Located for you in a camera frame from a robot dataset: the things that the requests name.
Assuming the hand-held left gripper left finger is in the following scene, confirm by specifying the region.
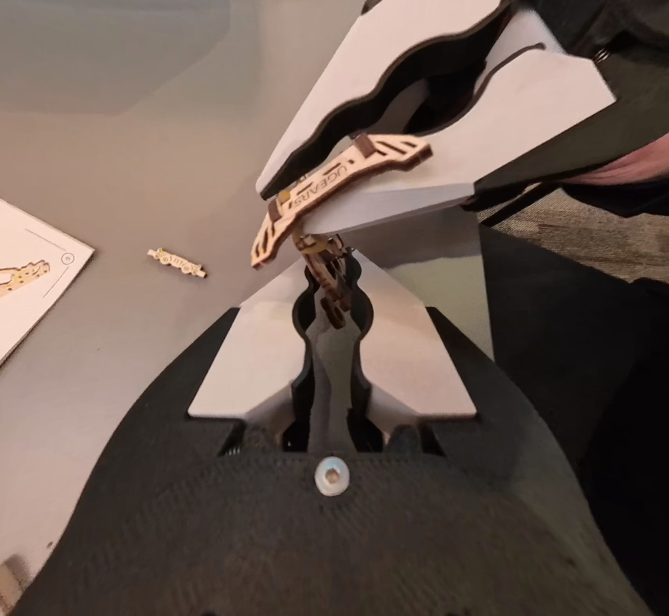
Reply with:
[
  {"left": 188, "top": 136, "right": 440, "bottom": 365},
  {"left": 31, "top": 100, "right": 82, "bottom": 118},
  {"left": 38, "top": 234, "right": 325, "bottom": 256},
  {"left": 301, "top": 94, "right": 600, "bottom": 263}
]
[{"left": 187, "top": 265, "right": 317, "bottom": 454}]

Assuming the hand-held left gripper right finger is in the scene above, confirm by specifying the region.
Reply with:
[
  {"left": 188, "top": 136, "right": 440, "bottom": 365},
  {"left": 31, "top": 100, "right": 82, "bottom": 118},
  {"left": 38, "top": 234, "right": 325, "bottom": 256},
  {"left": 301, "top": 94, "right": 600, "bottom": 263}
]
[{"left": 342, "top": 250, "right": 478, "bottom": 452}]

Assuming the small wooden model part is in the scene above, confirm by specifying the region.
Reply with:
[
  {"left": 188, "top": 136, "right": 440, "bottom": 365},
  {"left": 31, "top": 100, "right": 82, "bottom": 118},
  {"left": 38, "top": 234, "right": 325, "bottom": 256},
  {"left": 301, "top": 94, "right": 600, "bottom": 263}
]
[{"left": 147, "top": 247, "right": 209, "bottom": 279}]

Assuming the white instruction booklet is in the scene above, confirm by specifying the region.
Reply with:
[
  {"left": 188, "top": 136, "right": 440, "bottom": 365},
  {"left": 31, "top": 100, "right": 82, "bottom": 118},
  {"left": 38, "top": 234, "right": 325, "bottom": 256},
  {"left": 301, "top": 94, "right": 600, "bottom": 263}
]
[{"left": 0, "top": 199, "right": 96, "bottom": 366}]

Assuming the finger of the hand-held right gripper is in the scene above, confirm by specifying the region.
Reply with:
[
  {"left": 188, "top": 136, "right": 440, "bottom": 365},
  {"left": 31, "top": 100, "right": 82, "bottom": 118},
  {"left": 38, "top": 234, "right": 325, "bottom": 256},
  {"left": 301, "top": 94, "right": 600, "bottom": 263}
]
[
  {"left": 306, "top": 11, "right": 618, "bottom": 235},
  {"left": 256, "top": 0, "right": 514, "bottom": 201}
]

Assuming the wooden model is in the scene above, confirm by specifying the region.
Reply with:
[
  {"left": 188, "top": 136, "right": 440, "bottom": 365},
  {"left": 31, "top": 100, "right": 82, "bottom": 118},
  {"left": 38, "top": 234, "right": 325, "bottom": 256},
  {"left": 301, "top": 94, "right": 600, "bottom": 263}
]
[{"left": 250, "top": 133, "right": 435, "bottom": 330}]

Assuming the person's right hand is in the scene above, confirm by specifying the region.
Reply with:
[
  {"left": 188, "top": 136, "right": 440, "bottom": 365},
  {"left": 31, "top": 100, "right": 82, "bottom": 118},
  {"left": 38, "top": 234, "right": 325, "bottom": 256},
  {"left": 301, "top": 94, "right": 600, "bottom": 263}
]
[{"left": 564, "top": 144, "right": 669, "bottom": 188}]

